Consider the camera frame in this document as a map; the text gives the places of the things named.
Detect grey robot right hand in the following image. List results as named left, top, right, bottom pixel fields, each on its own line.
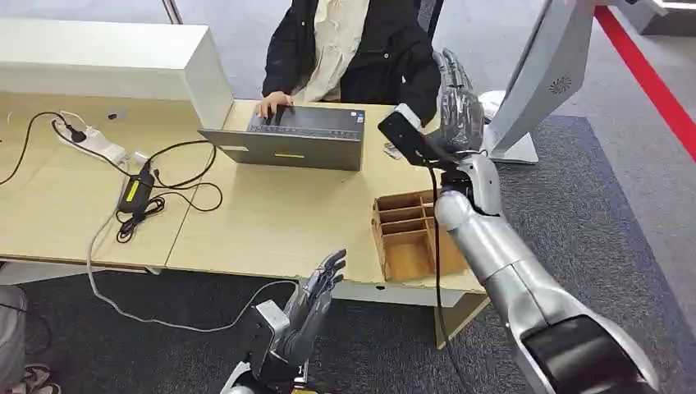
left=425, top=48, right=486, bottom=160

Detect person's right hand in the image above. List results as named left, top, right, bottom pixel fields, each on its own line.
left=255, top=91, right=295, bottom=121

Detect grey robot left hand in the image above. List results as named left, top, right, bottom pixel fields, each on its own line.
left=280, top=249, right=348, bottom=366

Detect grey laptop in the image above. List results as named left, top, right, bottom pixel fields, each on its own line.
left=198, top=104, right=366, bottom=173

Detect white kiosk stand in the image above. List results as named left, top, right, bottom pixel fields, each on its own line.
left=478, top=0, right=637, bottom=165

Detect person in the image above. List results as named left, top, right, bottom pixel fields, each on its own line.
left=262, top=0, right=442, bottom=127

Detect dark office chair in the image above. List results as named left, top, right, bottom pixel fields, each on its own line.
left=415, top=0, right=446, bottom=40

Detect wooden compartment box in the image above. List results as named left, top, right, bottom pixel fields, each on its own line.
left=371, top=188, right=470, bottom=282

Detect metal pole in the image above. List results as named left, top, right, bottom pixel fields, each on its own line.
left=161, top=0, right=185, bottom=25

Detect wooden desk leg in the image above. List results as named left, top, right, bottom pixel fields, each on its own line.
left=433, top=292, right=491, bottom=350

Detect black power adapter yellow label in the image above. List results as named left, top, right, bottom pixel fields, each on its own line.
left=117, top=162, right=157, bottom=215

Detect white desk riser box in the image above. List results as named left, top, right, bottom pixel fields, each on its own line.
left=0, top=17, right=235, bottom=131

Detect white power strip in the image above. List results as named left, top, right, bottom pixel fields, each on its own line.
left=53, top=118, right=127, bottom=166

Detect grey platform base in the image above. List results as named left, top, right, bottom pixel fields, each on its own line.
left=616, top=0, right=696, bottom=38

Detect shoes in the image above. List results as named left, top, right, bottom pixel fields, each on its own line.
left=11, top=365, right=62, bottom=394

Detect grey round bin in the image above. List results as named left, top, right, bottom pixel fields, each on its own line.
left=0, top=285, right=28, bottom=394

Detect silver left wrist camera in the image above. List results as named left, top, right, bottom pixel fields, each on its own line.
left=247, top=300, right=292, bottom=364

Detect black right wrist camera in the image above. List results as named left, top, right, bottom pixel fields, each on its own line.
left=378, top=103, right=459, bottom=171

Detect black adapter cable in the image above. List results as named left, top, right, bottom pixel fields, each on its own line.
left=115, top=140, right=225, bottom=245

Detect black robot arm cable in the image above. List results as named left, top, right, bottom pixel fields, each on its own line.
left=426, top=165, right=465, bottom=394

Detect white cable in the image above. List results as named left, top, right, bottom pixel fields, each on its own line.
left=85, top=153, right=300, bottom=334

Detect thin black cable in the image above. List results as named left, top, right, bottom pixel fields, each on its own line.
left=0, top=111, right=71, bottom=189

